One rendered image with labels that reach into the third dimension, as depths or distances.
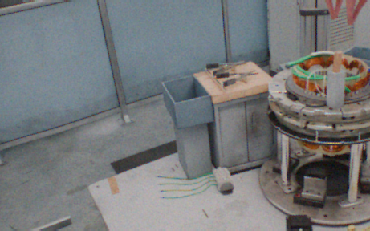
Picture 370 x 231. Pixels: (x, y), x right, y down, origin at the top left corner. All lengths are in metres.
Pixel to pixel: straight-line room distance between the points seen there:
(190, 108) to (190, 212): 0.29
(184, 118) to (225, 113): 0.12
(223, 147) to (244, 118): 0.11
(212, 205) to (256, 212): 0.13
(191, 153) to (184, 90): 0.21
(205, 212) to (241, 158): 0.22
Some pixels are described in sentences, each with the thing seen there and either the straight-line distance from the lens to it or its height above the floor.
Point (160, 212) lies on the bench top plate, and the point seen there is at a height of 0.78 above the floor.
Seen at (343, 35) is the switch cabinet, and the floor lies 0.41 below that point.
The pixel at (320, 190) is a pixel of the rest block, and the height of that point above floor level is 0.84.
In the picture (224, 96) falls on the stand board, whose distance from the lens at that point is 1.20.
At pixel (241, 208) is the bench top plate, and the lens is 1.22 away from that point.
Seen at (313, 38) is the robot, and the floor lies 1.07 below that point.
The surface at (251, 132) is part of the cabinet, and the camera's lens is 1.30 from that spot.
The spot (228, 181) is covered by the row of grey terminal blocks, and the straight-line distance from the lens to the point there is 1.27.
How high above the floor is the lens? 1.58
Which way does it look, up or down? 28 degrees down
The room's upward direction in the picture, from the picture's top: 8 degrees counter-clockwise
